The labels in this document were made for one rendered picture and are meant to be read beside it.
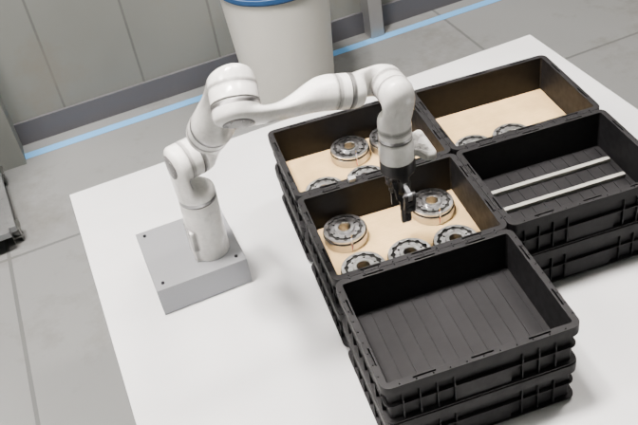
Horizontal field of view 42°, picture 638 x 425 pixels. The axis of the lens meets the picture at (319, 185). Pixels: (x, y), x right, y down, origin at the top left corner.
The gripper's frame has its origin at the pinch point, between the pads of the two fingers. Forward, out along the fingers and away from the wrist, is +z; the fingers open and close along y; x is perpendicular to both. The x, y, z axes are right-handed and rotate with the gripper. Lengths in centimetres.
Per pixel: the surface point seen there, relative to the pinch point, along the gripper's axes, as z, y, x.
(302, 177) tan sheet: 14.4, -37.7, -13.9
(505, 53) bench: 27, -88, 69
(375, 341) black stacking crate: 13.8, 21.6, -15.1
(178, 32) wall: 68, -241, -27
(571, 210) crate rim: 4.1, 12.0, 34.4
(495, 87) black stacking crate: 10, -46, 45
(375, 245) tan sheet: 13.9, -5.4, -5.3
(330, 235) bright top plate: 11.2, -9.9, -14.5
